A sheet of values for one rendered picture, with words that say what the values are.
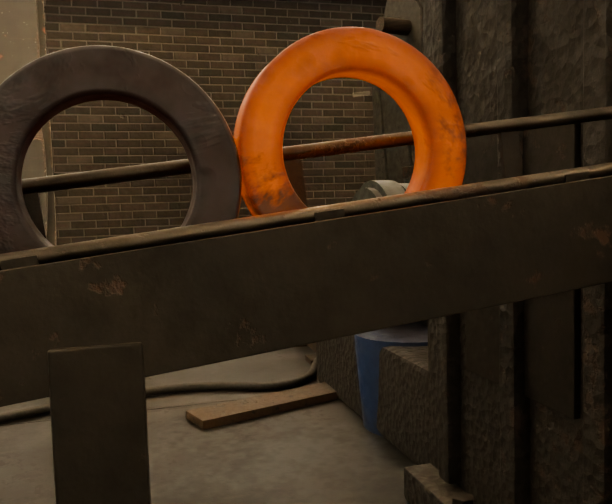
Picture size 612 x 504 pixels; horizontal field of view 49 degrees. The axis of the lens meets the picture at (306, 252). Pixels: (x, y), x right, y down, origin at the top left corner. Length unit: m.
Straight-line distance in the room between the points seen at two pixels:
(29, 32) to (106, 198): 3.62
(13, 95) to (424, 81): 0.30
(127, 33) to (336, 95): 2.11
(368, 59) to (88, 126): 6.13
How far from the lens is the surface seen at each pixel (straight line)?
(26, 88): 0.49
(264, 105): 0.50
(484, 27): 1.21
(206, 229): 0.46
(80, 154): 6.58
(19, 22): 3.11
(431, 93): 0.54
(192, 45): 6.77
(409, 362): 1.60
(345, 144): 0.57
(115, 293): 0.45
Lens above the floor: 0.62
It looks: 4 degrees down
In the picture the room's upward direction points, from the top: 2 degrees counter-clockwise
